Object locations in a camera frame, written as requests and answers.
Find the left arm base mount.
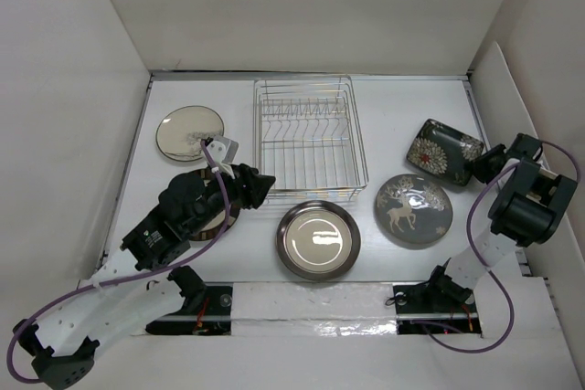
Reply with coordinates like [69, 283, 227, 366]
[145, 283, 233, 336]

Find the cream plate checkered rim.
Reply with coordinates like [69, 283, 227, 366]
[189, 168, 240, 243]

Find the purple cable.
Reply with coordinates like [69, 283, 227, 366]
[7, 141, 232, 385]
[422, 141, 572, 354]

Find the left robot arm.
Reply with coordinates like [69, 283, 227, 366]
[6, 163, 276, 389]

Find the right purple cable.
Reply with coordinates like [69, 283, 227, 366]
[422, 141, 572, 354]

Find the cream plate with tree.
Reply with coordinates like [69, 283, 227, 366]
[155, 106, 225, 162]

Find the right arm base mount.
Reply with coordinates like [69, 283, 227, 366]
[385, 284, 482, 335]

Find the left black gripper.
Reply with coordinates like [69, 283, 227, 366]
[186, 162, 273, 236]

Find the dark floral rectangular plate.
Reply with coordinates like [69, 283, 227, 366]
[406, 119, 484, 186]

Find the wire dish rack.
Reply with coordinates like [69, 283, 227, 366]
[252, 75, 369, 205]

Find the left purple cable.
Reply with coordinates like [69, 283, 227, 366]
[7, 141, 232, 385]

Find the grey deer round plate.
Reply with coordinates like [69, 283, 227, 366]
[374, 174, 453, 247]

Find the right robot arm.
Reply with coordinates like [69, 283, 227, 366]
[422, 133, 581, 311]

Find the metal rimmed round plate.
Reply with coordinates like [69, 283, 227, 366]
[275, 200, 361, 282]

